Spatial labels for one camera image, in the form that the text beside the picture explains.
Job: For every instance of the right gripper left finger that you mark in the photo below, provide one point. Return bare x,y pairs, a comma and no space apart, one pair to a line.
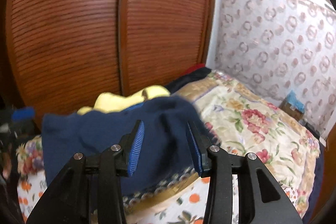
67,199

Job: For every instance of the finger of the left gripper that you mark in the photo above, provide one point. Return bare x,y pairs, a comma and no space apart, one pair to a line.
23,114

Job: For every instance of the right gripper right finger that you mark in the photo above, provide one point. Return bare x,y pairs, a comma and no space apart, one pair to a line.
261,198

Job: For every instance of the navy blue printed t-shirt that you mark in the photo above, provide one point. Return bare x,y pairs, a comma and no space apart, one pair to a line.
164,149

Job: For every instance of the dark circle patterned folded quilt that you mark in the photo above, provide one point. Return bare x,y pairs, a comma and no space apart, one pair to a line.
165,189

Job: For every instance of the orange fruit print bedsheet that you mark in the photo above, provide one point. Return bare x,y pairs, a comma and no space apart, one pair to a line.
184,203

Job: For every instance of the floral cream blanket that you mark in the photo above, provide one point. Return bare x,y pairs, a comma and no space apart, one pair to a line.
242,122

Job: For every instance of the yellow plush toy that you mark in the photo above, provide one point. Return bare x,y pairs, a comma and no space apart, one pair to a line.
109,102

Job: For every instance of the louvered wooden wardrobe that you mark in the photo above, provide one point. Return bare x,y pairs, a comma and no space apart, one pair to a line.
59,55

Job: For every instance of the circle patterned sheer curtain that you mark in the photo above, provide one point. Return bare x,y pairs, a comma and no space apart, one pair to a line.
277,47

